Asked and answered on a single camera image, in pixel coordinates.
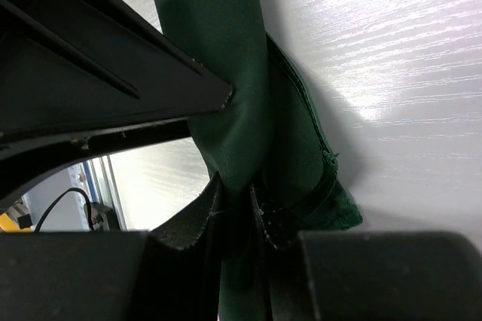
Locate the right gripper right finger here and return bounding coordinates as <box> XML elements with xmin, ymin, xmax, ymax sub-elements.
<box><xmin>249</xmin><ymin>184</ymin><xmax>481</xmax><ymax>320</ymax></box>

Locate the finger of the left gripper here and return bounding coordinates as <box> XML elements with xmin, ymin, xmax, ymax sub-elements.
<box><xmin>1</xmin><ymin>0</ymin><xmax>233</xmax><ymax>208</ymax></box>

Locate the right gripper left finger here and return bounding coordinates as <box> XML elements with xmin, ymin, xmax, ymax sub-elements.
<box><xmin>1</xmin><ymin>177</ymin><xmax>224</xmax><ymax>320</ymax></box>

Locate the dark green cloth napkin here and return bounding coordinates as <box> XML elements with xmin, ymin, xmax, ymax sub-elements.
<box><xmin>154</xmin><ymin>0</ymin><xmax>363</xmax><ymax>320</ymax></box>

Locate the aluminium mounting rail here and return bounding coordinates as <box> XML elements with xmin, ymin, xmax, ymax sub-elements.
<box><xmin>84</xmin><ymin>156</ymin><xmax>127</xmax><ymax>231</ymax></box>

